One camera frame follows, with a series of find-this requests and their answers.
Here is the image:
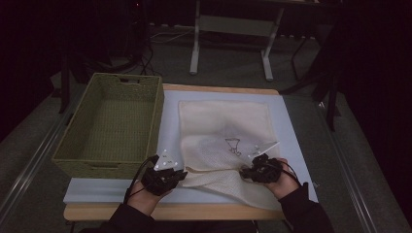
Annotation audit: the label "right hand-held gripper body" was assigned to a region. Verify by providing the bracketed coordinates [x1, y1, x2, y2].
[245, 140, 285, 184]

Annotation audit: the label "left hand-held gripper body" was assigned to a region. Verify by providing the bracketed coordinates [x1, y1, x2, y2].
[140, 149, 183, 197]

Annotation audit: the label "cream mesh laundry bag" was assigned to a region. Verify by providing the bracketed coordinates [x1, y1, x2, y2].
[178, 100, 284, 212]

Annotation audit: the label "green woven basket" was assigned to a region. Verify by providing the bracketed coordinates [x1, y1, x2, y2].
[51, 72, 165, 180]

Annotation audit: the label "person's left hand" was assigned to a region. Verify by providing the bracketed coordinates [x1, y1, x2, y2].
[127, 180, 173, 216]

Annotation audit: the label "light blue table mat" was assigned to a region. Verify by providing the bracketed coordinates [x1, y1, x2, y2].
[63, 89, 320, 205]

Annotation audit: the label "black metal stand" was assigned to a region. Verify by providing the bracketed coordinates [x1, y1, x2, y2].
[280, 30, 342, 132]
[57, 52, 73, 115]

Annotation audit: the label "left hand-held gripper cable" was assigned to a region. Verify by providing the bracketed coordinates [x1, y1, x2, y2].
[123, 154, 160, 206]

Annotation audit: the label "hand-held gripper cable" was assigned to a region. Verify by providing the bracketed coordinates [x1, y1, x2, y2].
[281, 159, 303, 188]
[123, 154, 160, 206]

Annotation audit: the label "right hand-held gripper cable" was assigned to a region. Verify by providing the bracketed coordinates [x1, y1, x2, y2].
[281, 159, 303, 188]

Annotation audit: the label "metal floor rail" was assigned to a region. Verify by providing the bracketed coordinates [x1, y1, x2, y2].
[0, 91, 86, 224]
[315, 101, 381, 233]

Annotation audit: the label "white metal stand frame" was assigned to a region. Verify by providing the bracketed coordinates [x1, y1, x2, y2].
[189, 0, 286, 83]

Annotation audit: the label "cables on floor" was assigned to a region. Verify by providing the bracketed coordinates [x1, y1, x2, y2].
[129, 23, 195, 78]

